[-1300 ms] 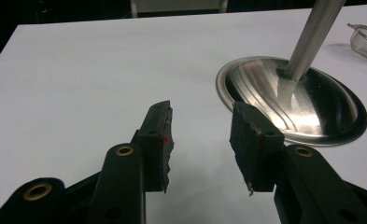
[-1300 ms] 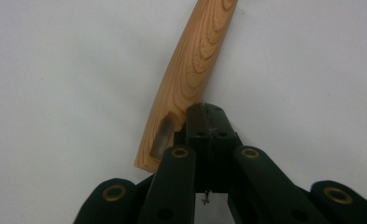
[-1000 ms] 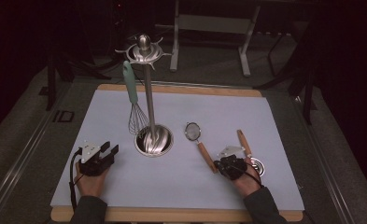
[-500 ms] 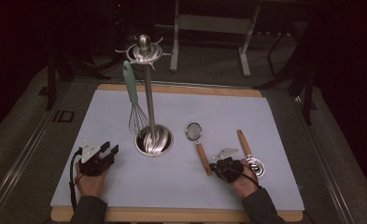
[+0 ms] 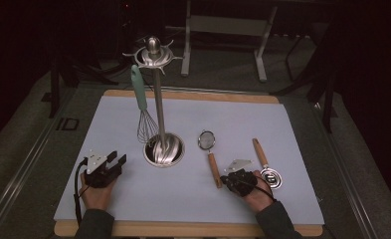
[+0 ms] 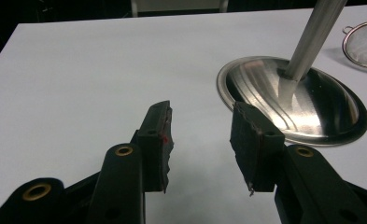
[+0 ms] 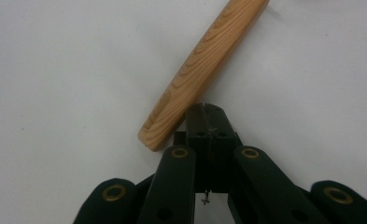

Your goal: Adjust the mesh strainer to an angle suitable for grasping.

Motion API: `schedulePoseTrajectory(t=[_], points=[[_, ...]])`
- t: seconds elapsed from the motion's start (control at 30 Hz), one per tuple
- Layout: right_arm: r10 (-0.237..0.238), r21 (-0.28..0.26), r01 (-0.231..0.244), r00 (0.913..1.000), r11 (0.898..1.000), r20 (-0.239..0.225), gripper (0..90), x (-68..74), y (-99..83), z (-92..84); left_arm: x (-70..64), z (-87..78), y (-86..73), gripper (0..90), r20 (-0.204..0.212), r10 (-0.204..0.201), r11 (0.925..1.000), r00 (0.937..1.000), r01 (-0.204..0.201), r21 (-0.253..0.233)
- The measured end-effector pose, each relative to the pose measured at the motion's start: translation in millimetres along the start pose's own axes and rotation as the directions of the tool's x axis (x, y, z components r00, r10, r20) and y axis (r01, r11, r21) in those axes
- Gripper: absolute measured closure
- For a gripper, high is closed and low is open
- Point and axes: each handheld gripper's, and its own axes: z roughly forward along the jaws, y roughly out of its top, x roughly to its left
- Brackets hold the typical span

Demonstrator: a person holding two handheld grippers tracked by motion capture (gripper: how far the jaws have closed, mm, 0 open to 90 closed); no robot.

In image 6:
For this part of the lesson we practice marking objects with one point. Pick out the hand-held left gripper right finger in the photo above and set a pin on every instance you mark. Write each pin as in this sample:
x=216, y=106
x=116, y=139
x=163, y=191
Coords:
x=249, y=146

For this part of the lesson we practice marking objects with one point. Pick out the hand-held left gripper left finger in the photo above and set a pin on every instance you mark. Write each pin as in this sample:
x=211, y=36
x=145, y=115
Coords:
x=154, y=146

